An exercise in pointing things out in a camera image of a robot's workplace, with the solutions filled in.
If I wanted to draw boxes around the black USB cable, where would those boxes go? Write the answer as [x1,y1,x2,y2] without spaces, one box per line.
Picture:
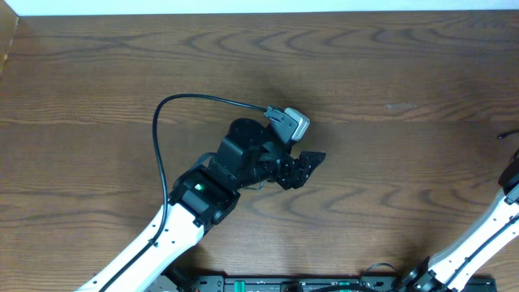
[496,128,519,161]

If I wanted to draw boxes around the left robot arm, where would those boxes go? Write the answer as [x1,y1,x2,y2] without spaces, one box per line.
[80,118,326,291]

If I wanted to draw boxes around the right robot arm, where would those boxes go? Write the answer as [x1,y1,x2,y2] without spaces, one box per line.
[396,157,518,292]

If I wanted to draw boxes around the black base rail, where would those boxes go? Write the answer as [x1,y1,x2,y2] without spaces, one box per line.
[169,275,396,292]

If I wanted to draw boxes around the left camera black cable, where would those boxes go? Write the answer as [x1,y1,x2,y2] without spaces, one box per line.
[97,93,271,292]

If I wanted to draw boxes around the camera black cable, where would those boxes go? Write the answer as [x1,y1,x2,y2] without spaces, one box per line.
[97,93,271,292]
[444,214,519,291]

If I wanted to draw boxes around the right camera black cable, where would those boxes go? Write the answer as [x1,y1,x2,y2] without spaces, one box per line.
[444,214,519,291]

